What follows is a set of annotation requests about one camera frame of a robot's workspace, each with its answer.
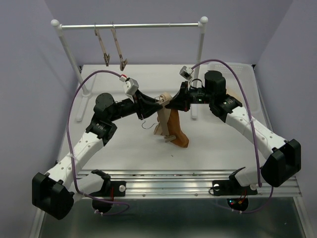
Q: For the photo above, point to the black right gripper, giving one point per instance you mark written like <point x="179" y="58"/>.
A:
<point x="180" y="100"/>

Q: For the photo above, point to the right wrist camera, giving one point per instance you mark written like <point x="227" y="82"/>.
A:
<point x="186" y="72"/>

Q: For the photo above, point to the white clothes rack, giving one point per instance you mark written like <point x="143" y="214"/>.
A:
<point x="60" y="28"/>

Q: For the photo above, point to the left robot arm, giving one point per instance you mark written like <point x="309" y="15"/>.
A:
<point x="56" y="191"/>

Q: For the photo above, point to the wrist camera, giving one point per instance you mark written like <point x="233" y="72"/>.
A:
<point x="186" y="72"/>
<point x="130" y="85"/>

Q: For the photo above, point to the wooden clip hanger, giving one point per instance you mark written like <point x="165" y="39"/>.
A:
<point x="106" y="56"/>
<point x="123" y="62"/>
<point x="163" y="119"/>

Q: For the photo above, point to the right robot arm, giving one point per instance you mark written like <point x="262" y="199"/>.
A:
<point x="282" y="157"/>

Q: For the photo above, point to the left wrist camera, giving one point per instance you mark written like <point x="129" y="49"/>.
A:
<point x="130" y="85"/>

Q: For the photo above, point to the aluminium mounting rail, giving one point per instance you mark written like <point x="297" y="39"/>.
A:
<point x="159" y="184"/>

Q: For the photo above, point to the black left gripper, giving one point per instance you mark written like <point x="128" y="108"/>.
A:
<point x="144" y="104"/>

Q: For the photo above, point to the brown underwear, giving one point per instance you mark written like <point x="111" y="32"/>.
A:
<point x="174" y="128"/>

